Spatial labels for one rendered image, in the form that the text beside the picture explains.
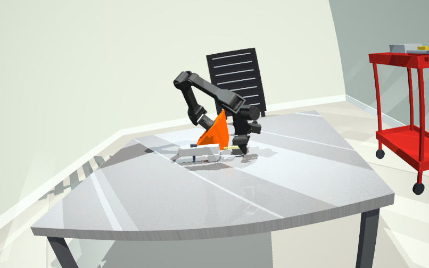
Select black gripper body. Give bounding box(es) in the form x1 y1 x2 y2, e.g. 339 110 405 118
232 119 248 145

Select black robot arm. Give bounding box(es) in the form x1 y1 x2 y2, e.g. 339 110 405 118
173 71 261 135

